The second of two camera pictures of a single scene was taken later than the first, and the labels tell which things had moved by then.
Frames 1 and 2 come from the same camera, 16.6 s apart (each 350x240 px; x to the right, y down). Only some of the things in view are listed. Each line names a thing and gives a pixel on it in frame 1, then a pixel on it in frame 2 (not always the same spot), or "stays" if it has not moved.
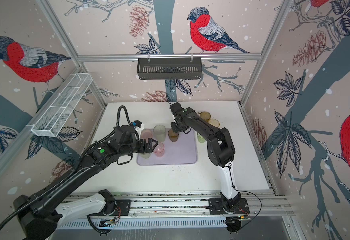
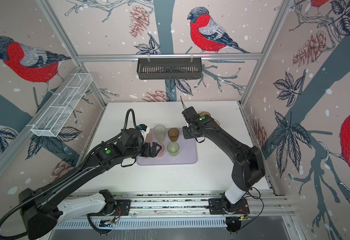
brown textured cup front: (173, 137) stays
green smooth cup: (200, 138) → (173, 148)
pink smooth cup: (159, 150) stays
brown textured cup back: (205, 115) stays
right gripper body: (177, 126) → (188, 132)
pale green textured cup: (159, 133) stays
